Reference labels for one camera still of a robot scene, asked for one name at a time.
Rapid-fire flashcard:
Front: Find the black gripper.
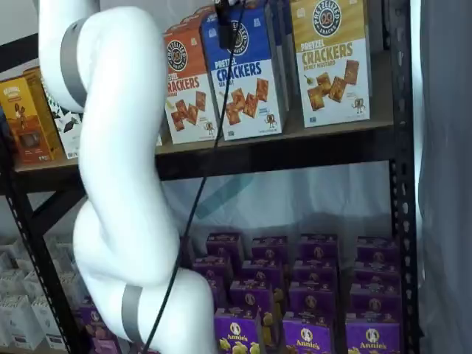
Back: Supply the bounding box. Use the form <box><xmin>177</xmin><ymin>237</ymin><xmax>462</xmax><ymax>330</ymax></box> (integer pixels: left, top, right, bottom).
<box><xmin>215</xmin><ymin>0</ymin><xmax>232</xmax><ymax>49</ymax></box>

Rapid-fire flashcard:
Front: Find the blue white pretzel crackers box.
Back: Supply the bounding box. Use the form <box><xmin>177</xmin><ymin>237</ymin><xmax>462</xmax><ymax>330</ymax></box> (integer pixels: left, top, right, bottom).
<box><xmin>200</xmin><ymin>5</ymin><xmax>289</xmax><ymax>142</ymax></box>

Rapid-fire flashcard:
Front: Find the orange pretzel crackers box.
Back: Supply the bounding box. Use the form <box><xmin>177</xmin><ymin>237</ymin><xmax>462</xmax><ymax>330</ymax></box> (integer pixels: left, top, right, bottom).
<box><xmin>163</xmin><ymin>24</ymin><xmax>219</xmax><ymax>145</ymax></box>
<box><xmin>165</xmin><ymin>13</ymin><xmax>207</xmax><ymax>34</ymax></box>

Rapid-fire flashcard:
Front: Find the gold pretzel crackers box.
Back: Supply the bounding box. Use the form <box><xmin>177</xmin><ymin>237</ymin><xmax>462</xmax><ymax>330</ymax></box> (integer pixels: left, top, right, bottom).
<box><xmin>290</xmin><ymin>0</ymin><xmax>372</xmax><ymax>129</ymax></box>

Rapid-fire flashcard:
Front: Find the black metal shelf rack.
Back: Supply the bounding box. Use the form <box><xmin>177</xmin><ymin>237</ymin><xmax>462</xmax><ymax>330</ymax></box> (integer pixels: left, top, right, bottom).
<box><xmin>0</xmin><ymin>0</ymin><xmax>421</xmax><ymax>354</ymax></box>

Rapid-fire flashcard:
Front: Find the brown fibreboard shelf board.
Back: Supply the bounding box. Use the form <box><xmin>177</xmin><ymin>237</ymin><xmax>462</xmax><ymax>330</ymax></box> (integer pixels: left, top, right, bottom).
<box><xmin>14</xmin><ymin>116</ymin><xmax>395</xmax><ymax>174</ymax></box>

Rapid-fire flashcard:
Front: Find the black white patterned box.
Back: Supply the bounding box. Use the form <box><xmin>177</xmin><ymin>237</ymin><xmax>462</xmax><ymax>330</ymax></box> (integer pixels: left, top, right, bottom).
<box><xmin>43</xmin><ymin>79</ymin><xmax>84</xmax><ymax>160</ymax></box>

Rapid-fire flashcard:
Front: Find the brown animal cookie box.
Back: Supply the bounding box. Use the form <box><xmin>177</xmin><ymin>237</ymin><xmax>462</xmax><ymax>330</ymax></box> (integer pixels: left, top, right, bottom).
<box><xmin>0</xmin><ymin>75</ymin><xmax>63</xmax><ymax>166</ymax></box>
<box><xmin>21</xmin><ymin>66</ymin><xmax>47</xmax><ymax>88</ymax></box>

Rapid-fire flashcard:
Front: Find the purple Annie's box orange label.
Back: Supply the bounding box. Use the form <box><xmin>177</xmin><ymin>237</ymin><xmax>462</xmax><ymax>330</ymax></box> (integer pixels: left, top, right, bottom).
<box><xmin>192</xmin><ymin>256</ymin><xmax>234</xmax><ymax>281</ymax></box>
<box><xmin>205</xmin><ymin>232</ymin><xmax>245</xmax><ymax>259</ymax></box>

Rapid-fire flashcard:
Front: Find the purple Annie's box yellow label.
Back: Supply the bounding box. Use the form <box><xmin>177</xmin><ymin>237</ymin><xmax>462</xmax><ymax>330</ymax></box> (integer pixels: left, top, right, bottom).
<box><xmin>215</xmin><ymin>308</ymin><xmax>260</xmax><ymax>354</ymax></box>
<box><xmin>229</xmin><ymin>282</ymin><xmax>274</xmax><ymax>314</ymax></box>
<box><xmin>240</xmin><ymin>259</ymin><xmax>284</xmax><ymax>285</ymax></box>
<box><xmin>251</xmin><ymin>235</ymin><xmax>289</xmax><ymax>262</ymax></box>

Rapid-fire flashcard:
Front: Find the purple Annie's box brown label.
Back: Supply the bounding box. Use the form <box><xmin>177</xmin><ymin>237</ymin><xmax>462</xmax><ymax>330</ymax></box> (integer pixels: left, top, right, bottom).
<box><xmin>293</xmin><ymin>257</ymin><xmax>339</xmax><ymax>285</ymax></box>
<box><xmin>282</xmin><ymin>319</ymin><xmax>333</xmax><ymax>354</ymax></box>
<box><xmin>288</xmin><ymin>282</ymin><xmax>339</xmax><ymax>322</ymax></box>
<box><xmin>299</xmin><ymin>233</ymin><xmax>339</xmax><ymax>260</ymax></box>

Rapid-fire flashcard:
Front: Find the purple Annie's box teal label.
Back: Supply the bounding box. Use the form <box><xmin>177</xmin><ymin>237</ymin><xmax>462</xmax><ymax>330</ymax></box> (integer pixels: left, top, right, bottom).
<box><xmin>345</xmin><ymin>319</ymin><xmax>402</xmax><ymax>354</ymax></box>
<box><xmin>353</xmin><ymin>260</ymin><xmax>401</xmax><ymax>285</ymax></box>
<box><xmin>356</xmin><ymin>235</ymin><xmax>399</xmax><ymax>263</ymax></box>
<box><xmin>349</xmin><ymin>282</ymin><xmax>402</xmax><ymax>324</ymax></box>

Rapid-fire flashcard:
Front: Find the purple Annie's snack box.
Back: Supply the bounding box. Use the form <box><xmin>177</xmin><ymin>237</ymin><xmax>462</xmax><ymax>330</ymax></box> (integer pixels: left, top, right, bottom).
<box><xmin>85</xmin><ymin>324</ymin><xmax>123</xmax><ymax>354</ymax></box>
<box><xmin>78</xmin><ymin>305</ymin><xmax>111</xmax><ymax>328</ymax></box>

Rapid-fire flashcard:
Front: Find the white product box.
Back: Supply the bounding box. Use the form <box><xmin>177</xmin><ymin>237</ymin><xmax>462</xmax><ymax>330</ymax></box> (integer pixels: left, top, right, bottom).
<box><xmin>31</xmin><ymin>294</ymin><xmax>56</xmax><ymax>348</ymax></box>
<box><xmin>20</xmin><ymin>271</ymin><xmax>47</xmax><ymax>298</ymax></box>
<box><xmin>0</xmin><ymin>268</ymin><xmax>23</xmax><ymax>296</ymax></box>
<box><xmin>0</xmin><ymin>294</ymin><xmax>35</xmax><ymax>351</ymax></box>

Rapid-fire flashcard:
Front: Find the translucent white backdrop sheet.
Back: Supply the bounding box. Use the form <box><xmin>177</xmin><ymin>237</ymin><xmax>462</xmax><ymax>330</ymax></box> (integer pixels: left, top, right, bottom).
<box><xmin>158</xmin><ymin>162</ymin><xmax>394</xmax><ymax>244</ymax></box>

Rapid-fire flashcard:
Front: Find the white fabric curtain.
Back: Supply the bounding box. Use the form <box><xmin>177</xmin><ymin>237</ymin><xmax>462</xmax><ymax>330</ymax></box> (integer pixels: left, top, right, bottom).
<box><xmin>409</xmin><ymin>0</ymin><xmax>472</xmax><ymax>354</ymax></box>

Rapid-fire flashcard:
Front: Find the thin black cable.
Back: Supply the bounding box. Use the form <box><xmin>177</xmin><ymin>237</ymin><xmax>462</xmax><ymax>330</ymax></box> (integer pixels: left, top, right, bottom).
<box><xmin>142</xmin><ymin>0</ymin><xmax>247</xmax><ymax>354</ymax></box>

